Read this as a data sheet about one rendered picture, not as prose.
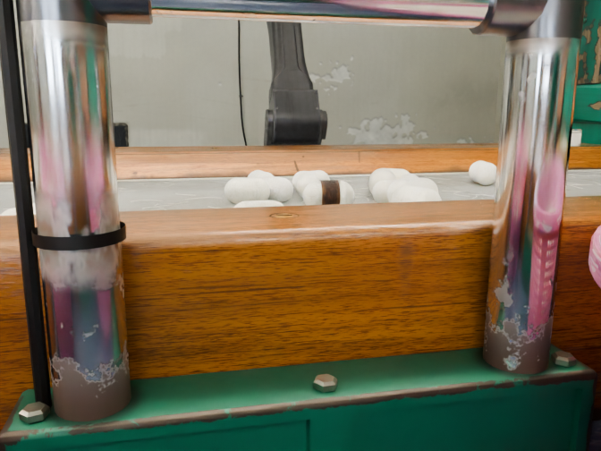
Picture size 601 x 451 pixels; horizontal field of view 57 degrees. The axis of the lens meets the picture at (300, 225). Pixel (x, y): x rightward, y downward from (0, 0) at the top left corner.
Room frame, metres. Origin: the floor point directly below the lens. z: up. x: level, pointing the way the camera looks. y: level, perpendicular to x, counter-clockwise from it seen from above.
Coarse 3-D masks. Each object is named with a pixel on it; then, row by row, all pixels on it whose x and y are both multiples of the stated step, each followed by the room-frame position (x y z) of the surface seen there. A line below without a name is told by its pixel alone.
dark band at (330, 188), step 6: (324, 180) 0.37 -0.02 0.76; (330, 180) 0.37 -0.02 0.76; (336, 180) 0.37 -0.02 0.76; (324, 186) 0.36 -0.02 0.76; (330, 186) 0.36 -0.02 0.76; (336, 186) 0.36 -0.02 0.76; (324, 192) 0.36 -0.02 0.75; (330, 192) 0.36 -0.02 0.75; (336, 192) 0.36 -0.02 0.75; (324, 198) 0.36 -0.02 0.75; (330, 198) 0.36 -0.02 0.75; (336, 198) 0.36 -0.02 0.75; (324, 204) 0.36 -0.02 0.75; (330, 204) 0.36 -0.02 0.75
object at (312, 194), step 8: (312, 184) 0.37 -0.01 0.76; (320, 184) 0.37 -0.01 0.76; (344, 184) 0.37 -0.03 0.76; (304, 192) 0.37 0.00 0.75; (312, 192) 0.36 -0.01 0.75; (320, 192) 0.36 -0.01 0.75; (344, 192) 0.36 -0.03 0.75; (352, 192) 0.37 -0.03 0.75; (304, 200) 0.37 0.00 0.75; (312, 200) 0.36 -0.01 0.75; (320, 200) 0.36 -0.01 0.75; (344, 200) 0.36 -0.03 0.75; (352, 200) 0.37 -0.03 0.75
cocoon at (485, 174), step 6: (480, 162) 0.51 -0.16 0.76; (486, 162) 0.50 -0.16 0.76; (474, 168) 0.50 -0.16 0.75; (480, 168) 0.49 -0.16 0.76; (486, 168) 0.49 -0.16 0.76; (492, 168) 0.49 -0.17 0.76; (474, 174) 0.50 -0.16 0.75; (480, 174) 0.49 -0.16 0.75; (486, 174) 0.49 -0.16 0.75; (492, 174) 0.49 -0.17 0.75; (474, 180) 0.51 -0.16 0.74; (480, 180) 0.49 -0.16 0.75; (486, 180) 0.49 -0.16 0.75; (492, 180) 0.49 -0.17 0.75
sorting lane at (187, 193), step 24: (0, 192) 0.45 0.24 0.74; (120, 192) 0.45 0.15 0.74; (144, 192) 0.45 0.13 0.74; (168, 192) 0.45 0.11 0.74; (192, 192) 0.45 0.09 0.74; (216, 192) 0.45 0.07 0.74; (360, 192) 0.45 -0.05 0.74; (456, 192) 0.45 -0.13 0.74; (480, 192) 0.45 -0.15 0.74; (576, 192) 0.46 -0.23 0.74; (600, 192) 0.46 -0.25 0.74
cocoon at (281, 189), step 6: (264, 180) 0.40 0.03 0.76; (270, 180) 0.40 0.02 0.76; (276, 180) 0.40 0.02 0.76; (282, 180) 0.40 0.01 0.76; (288, 180) 0.40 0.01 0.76; (270, 186) 0.40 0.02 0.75; (276, 186) 0.40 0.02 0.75; (282, 186) 0.40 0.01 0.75; (288, 186) 0.40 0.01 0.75; (270, 192) 0.40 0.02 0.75; (276, 192) 0.39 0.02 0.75; (282, 192) 0.39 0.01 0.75; (288, 192) 0.40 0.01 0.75; (270, 198) 0.40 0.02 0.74; (276, 198) 0.40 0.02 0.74; (282, 198) 0.40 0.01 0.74; (288, 198) 0.40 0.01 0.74
